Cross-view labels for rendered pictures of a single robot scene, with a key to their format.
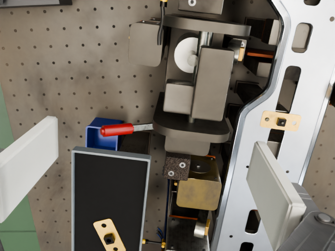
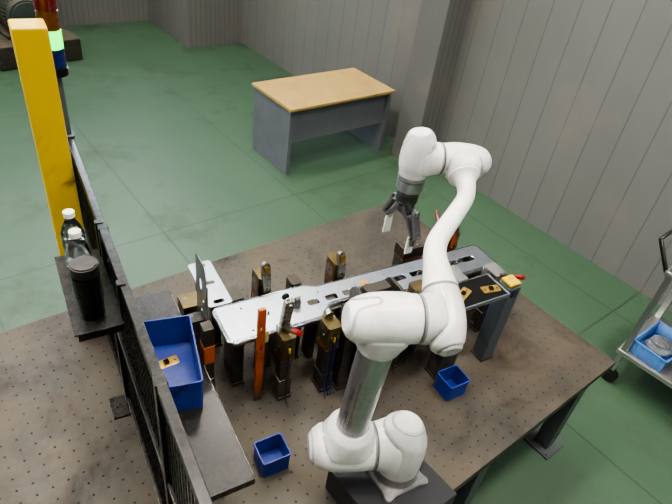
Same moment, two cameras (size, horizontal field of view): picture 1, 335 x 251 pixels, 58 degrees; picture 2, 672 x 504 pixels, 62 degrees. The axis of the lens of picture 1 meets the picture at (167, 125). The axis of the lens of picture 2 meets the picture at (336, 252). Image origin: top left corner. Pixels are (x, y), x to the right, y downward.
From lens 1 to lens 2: 184 cm
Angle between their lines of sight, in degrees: 44
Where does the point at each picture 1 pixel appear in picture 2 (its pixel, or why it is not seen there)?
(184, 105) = not seen: hidden behind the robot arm
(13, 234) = not seen: outside the picture
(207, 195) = (418, 284)
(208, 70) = (373, 288)
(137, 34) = not seen: hidden behind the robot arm
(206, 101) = (382, 285)
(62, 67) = (433, 434)
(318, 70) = (337, 286)
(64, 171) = (500, 402)
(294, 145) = (371, 277)
